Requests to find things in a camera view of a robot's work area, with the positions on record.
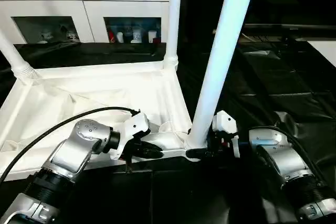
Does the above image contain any white plastic table top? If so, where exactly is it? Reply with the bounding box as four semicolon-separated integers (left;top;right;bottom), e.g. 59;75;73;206
0;60;203;182

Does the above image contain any white plastic table leg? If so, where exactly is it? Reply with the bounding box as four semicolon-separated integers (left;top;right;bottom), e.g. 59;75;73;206
185;0;260;150
0;29;37;80
163;0;183;70

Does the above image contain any black work surface mat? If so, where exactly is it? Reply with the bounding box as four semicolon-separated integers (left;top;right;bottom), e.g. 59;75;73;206
0;38;336;224

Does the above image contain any white flat side panel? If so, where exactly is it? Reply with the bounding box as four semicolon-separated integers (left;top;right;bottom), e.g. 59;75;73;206
307;39;336;67

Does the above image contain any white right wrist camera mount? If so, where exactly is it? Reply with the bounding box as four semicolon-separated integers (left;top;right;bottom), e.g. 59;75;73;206
212;110;240;158

